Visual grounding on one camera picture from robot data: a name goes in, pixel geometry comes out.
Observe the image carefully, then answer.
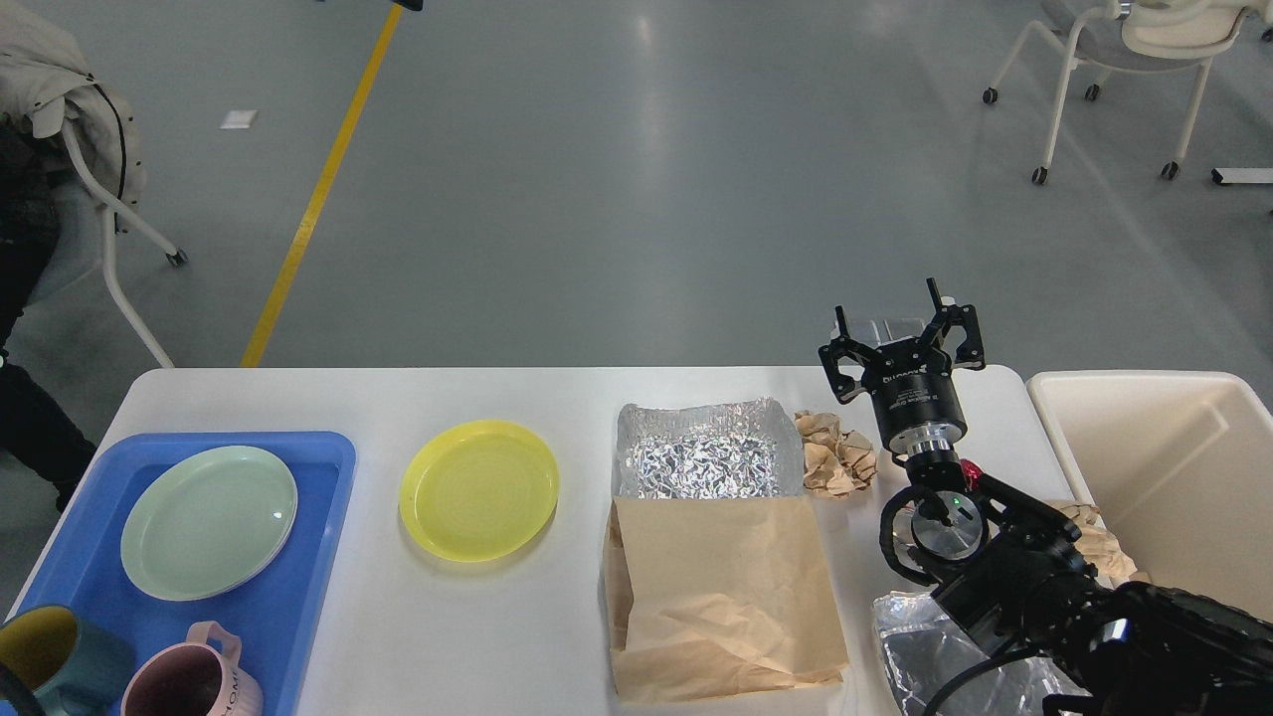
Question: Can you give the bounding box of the yellow plastic plate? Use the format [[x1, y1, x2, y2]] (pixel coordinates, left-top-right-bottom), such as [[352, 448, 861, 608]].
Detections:
[[397, 419, 560, 564]]

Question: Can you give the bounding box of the crumpled brown paper ball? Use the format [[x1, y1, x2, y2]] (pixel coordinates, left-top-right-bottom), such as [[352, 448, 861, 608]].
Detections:
[[793, 412, 877, 498]]

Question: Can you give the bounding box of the white rolling chair right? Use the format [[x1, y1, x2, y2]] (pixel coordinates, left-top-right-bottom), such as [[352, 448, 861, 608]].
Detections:
[[981, 1, 1272, 186]]

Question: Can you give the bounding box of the crumpled brown paper wad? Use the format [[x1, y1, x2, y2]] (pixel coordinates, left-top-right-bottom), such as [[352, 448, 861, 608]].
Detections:
[[1046, 499, 1152, 589]]

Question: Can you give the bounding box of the white chair left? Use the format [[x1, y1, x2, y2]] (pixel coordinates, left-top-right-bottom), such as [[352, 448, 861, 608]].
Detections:
[[59, 118, 188, 369]]

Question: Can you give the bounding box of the brown paper bag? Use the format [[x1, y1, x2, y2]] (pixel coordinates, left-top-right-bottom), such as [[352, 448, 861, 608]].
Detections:
[[602, 497, 849, 705]]

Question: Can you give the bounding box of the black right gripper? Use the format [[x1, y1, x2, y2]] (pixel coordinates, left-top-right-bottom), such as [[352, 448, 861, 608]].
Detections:
[[819, 276, 987, 454]]

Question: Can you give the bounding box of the white floor bar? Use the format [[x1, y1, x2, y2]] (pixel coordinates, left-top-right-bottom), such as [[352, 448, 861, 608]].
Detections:
[[1211, 167, 1273, 186]]

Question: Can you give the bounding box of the person in black clothes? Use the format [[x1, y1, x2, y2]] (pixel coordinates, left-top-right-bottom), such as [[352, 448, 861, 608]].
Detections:
[[0, 118, 101, 513]]

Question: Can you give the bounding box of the pale green plate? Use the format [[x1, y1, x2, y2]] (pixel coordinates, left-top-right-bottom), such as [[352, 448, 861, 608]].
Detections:
[[118, 446, 299, 603]]

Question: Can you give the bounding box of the beige plastic bin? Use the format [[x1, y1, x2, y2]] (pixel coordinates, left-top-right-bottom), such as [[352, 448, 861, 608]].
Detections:
[[1027, 369, 1272, 620]]

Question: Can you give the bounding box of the blue yellow mug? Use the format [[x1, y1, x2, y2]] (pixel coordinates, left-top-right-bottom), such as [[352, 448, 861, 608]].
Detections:
[[1, 606, 135, 715]]

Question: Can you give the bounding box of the pink mug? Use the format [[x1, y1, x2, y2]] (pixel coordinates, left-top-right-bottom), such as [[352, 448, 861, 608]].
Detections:
[[121, 620, 265, 715]]

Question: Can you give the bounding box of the silver foil tray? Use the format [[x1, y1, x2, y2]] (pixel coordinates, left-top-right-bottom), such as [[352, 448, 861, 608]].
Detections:
[[611, 396, 805, 499]]

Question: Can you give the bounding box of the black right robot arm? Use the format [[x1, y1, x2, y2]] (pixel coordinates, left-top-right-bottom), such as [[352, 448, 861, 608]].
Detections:
[[819, 279, 1272, 715]]

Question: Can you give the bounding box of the crumpled foil sheet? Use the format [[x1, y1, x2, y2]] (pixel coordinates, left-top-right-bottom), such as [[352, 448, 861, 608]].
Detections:
[[872, 591, 1087, 715]]

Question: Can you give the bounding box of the white jacket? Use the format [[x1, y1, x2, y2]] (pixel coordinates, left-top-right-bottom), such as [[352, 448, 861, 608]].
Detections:
[[1, 1, 146, 213]]

